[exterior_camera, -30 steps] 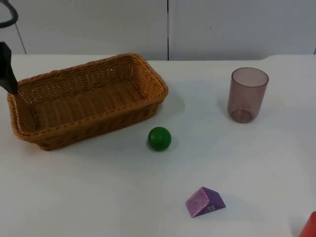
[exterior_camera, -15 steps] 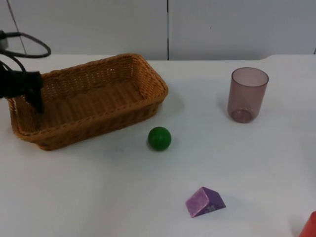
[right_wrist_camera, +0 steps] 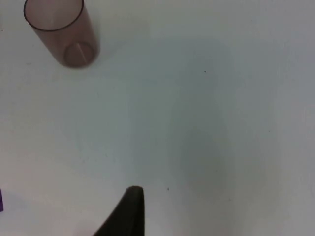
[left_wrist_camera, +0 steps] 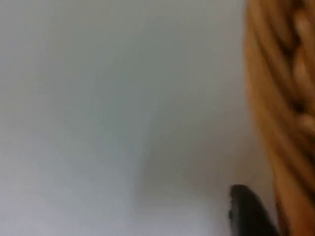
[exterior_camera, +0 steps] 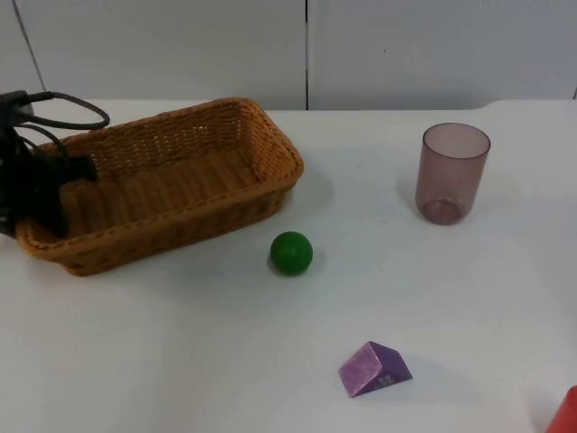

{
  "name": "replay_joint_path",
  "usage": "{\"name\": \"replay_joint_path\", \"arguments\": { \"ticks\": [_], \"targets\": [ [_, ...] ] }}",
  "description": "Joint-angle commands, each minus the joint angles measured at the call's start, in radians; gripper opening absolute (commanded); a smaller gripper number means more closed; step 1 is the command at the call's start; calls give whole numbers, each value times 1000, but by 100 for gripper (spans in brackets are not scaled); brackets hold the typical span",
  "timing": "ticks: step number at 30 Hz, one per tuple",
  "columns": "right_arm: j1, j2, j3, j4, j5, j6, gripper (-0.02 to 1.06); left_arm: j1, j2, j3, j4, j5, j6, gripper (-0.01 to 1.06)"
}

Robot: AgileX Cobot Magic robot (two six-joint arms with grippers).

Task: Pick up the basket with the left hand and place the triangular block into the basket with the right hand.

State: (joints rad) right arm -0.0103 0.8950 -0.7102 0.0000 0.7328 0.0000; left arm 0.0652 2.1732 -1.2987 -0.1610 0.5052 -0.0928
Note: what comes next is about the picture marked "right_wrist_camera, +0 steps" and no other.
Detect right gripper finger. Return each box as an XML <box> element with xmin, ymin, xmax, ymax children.
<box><xmin>93</xmin><ymin>186</ymin><xmax>146</xmax><ymax>236</ymax></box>

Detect clear cup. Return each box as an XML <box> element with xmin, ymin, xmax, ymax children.
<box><xmin>23</xmin><ymin>0</ymin><xmax>101</xmax><ymax>68</ymax></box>

